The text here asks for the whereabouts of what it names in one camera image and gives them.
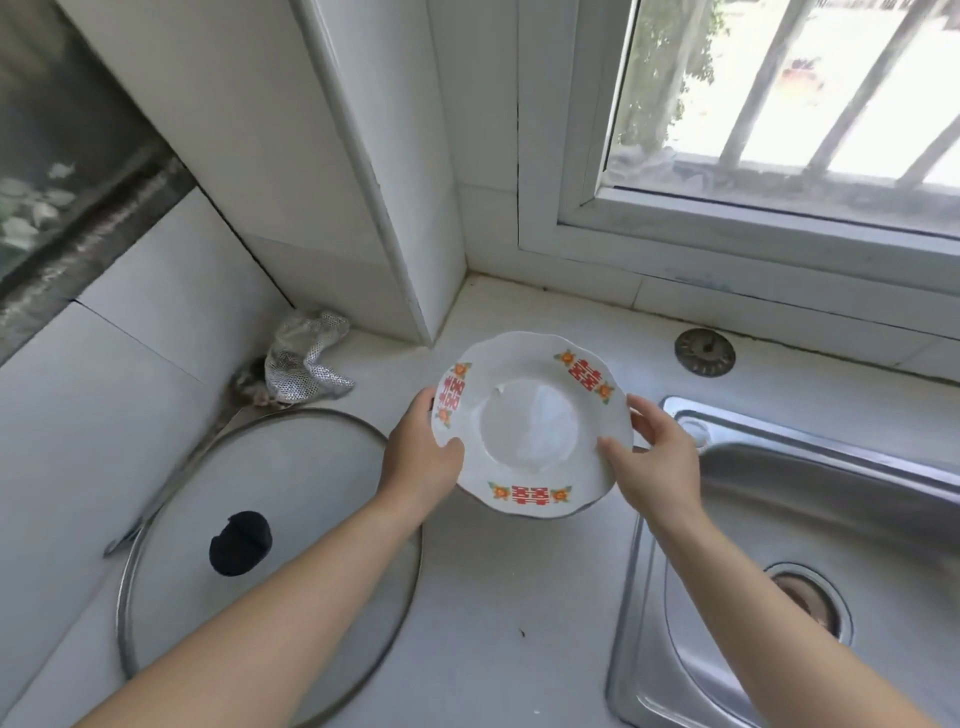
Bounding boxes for person's left hand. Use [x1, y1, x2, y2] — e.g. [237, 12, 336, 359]
[377, 387, 466, 514]

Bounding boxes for person's right hand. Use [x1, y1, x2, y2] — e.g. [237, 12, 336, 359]
[597, 394, 704, 537]

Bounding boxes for white plate with red print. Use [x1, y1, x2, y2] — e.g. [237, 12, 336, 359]
[430, 331, 636, 519]

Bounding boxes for person's right forearm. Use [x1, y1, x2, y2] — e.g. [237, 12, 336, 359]
[649, 510, 942, 728]

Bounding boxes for person's left forearm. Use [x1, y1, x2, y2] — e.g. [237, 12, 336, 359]
[75, 489, 425, 728]

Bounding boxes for round metal drain cover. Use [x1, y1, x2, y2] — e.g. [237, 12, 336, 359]
[674, 327, 737, 378]

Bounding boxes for glass pot lid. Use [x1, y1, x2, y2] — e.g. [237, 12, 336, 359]
[104, 407, 423, 728]

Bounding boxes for crumpled silver mesh cloth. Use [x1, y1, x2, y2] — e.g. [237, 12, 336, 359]
[264, 309, 357, 405]

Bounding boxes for stainless steel sink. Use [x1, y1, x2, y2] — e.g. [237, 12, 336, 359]
[606, 396, 960, 728]

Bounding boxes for black lid knob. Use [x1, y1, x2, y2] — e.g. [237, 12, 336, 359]
[209, 511, 273, 577]

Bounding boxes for sink drain strainer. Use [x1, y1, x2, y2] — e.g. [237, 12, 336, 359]
[764, 563, 854, 645]

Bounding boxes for metal window bars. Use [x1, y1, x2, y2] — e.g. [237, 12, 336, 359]
[718, 0, 960, 189]

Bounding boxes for white window frame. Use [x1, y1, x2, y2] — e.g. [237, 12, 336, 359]
[517, 0, 960, 331]

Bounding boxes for dark metal window frame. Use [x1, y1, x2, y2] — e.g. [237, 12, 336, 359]
[0, 0, 198, 365]

